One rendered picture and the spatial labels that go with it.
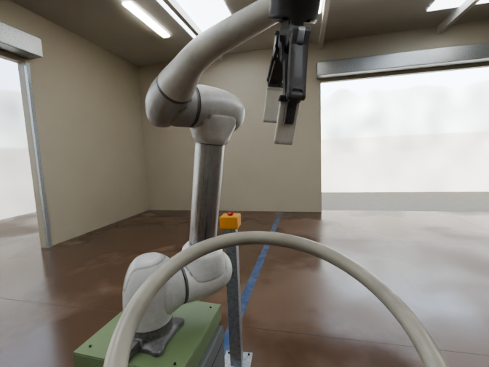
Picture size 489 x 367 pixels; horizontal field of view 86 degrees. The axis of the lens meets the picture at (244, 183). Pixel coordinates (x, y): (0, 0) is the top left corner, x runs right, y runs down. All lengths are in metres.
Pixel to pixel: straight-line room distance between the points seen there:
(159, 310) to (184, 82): 0.69
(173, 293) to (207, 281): 0.12
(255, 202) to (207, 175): 5.97
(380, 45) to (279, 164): 3.43
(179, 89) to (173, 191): 6.91
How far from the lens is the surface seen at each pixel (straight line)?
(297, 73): 0.40
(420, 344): 0.54
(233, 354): 2.18
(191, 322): 1.11
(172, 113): 0.78
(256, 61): 7.05
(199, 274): 0.97
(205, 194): 0.89
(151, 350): 0.99
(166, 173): 7.62
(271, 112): 0.56
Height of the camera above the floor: 1.48
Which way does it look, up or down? 6 degrees down
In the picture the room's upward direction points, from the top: 2 degrees counter-clockwise
